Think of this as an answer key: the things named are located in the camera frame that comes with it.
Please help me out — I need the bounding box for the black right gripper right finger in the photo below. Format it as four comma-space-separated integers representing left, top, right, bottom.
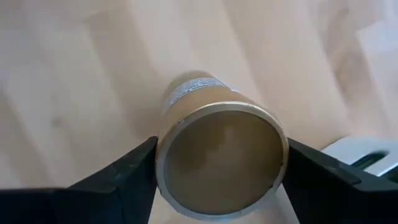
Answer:
280, 138, 398, 224

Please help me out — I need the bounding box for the gold-lidded spice jar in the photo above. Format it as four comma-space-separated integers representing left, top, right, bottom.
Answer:
154, 69, 290, 223

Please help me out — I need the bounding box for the white plastic bin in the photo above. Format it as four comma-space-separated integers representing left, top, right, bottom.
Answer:
321, 136, 398, 177

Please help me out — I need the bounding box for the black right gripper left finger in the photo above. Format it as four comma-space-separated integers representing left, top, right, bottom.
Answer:
0, 136, 159, 224

